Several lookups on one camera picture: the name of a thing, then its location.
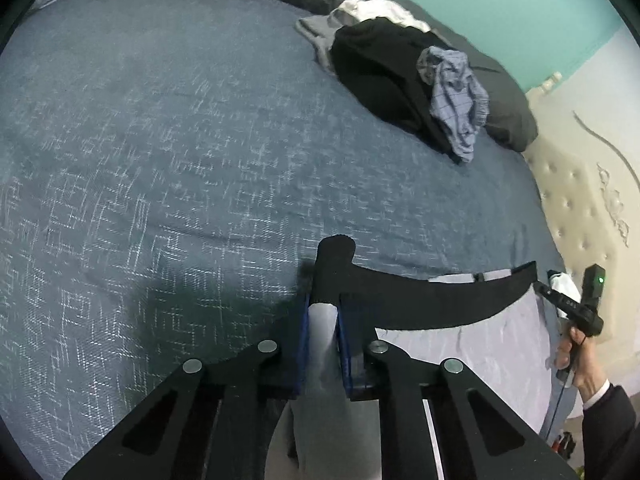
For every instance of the black crumpled garment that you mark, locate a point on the black crumpled garment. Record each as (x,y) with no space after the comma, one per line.
(376,61)

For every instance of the white crumpled garment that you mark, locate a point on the white crumpled garment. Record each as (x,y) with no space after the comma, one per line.
(353,12)

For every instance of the dark blue patterned bedspread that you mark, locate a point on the dark blue patterned bedspread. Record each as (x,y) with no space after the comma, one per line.
(168,169)

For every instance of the light grey jacket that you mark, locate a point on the light grey jacket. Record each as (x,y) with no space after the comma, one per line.
(322,435)

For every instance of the right hand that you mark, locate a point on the right hand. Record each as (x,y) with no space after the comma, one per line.
(579,352)

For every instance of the blue checked crumpled garment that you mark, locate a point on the blue checked crumpled garment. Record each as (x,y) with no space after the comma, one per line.
(459,102)

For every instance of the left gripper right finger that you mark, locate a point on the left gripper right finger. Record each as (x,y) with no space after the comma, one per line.
(355,331)

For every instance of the right forearm dark sleeve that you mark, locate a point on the right forearm dark sleeve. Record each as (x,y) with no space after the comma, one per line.
(610,435)

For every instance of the cream tufted headboard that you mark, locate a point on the cream tufted headboard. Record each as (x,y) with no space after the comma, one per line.
(586,164)

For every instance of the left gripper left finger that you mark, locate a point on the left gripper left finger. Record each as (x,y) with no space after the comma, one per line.
(295,346)

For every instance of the grey crumpled garment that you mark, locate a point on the grey crumpled garment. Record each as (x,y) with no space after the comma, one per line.
(320,31)

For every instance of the red white shoes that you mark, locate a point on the red white shoes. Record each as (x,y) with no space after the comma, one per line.
(564,445)

